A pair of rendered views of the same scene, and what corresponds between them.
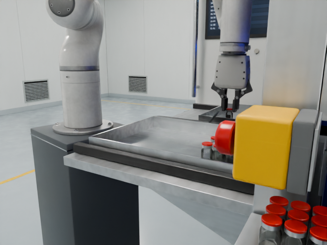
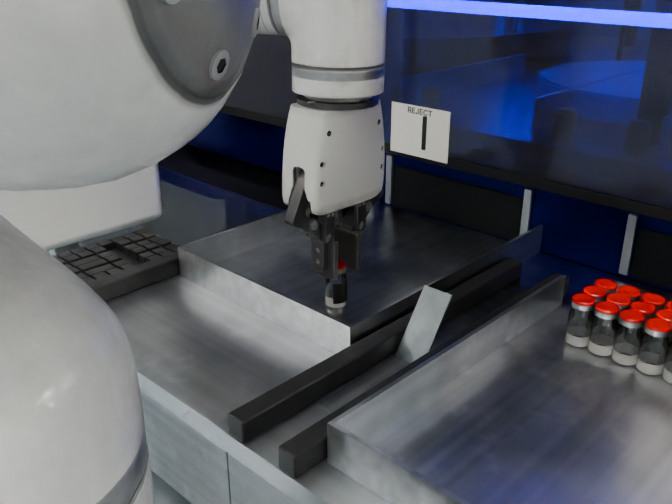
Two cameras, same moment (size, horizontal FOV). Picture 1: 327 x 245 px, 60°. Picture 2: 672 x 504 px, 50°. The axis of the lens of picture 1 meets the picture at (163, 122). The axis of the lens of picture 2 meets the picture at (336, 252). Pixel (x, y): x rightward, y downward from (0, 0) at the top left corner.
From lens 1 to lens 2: 85 cm
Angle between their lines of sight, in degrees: 73
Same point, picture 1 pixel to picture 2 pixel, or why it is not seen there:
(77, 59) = (129, 405)
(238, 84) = (371, 187)
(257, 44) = not seen: hidden behind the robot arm
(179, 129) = (411, 402)
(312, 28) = not seen: outside the picture
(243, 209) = not seen: outside the picture
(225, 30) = (357, 29)
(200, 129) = (458, 362)
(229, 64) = (355, 136)
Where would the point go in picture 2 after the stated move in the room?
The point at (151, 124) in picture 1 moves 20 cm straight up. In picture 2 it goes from (345, 456) to (347, 186)
